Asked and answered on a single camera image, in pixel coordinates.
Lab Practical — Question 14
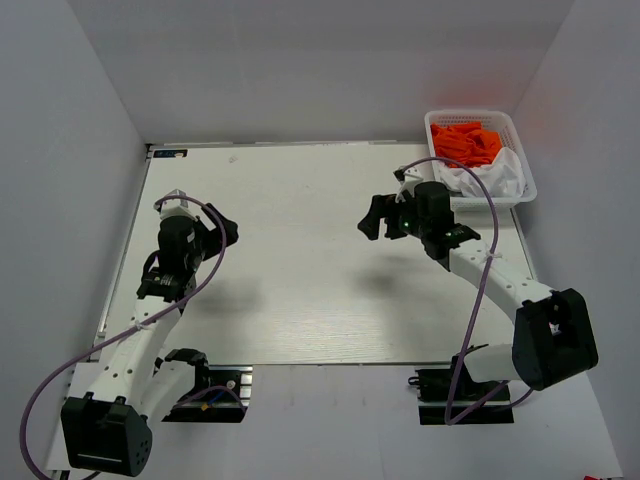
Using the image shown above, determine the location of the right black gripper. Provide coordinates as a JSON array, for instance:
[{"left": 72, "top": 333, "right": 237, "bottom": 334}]
[{"left": 358, "top": 191, "right": 430, "bottom": 241}]

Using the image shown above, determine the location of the white t shirt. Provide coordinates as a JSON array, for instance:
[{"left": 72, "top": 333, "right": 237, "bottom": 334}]
[{"left": 433, "top": 147, "right": 526, "bottom": 198}]

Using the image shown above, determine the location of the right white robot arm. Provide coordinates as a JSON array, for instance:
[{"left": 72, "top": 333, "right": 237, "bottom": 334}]
[{"left": 357, "top": 181, "right": 599, "bottom": 399}]

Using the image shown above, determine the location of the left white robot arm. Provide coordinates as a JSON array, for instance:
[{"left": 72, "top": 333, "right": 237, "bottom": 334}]
[{"left": 61, "top": 192, "right": 238, "bottom": 477}]

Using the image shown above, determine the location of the dark label sticker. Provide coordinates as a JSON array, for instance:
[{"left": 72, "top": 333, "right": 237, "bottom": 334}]
[{"left": 152, "top": 149, "right": 188, "bottom": 158}]

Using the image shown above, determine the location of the orange t shirt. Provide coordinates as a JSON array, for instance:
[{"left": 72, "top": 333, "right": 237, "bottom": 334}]
[{"left": 430, "top": 121, "right": 503, "bottom": 168}]

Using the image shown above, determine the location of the white plastic basket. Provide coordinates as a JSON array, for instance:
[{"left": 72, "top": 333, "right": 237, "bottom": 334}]
[{"left": 418, "top": 109, "right": 537, "bottom": 210}]

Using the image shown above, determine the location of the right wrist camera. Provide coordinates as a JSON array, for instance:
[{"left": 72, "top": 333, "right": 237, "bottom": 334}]
[{"left": 393, "top": 167, "right": 425, "bottom": 203}]

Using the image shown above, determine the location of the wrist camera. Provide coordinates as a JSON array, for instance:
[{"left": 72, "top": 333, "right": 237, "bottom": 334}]
[
  {"left": 155, "top": 189, "right": 196, "bottom": 220},
  {"left": 393, "top": 167, "right": 425, "bottom": 203}
]

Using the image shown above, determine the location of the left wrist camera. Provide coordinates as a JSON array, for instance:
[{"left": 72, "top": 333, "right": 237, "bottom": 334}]
[{"left": 155, "top": 189, "right": 196, "bottom": 220}]

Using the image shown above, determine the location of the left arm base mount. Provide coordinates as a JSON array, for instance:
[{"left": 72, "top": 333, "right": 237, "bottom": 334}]
[{"left": 163, "top": 365, "right": 253, "bottom": 424}]

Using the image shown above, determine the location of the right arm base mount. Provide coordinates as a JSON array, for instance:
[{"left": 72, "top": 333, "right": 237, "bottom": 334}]
[{"left": 407, "top": 365, "right": 514, "bottom": 426}]

